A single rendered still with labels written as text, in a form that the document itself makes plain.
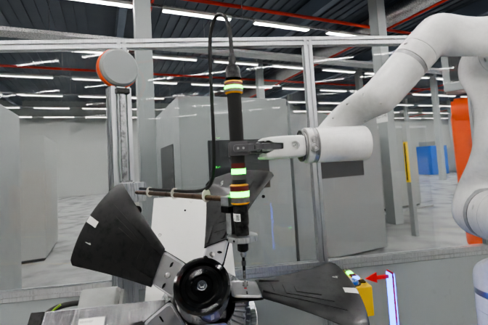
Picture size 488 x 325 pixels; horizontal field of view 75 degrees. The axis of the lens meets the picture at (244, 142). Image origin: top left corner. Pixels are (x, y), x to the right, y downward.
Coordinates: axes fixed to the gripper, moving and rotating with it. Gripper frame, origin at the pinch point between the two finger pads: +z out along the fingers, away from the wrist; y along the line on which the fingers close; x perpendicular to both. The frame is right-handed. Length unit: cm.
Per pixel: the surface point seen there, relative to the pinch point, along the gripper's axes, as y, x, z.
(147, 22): 417, 219, 87
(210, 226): 13.3, -19.9, 7.1
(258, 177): 13.6, -7.6, -6.8
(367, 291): 21, -44, -39
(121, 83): 56, 31, 39
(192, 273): -3.7, -26.2, 11.2
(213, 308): -8.7, -31.6, 7.1
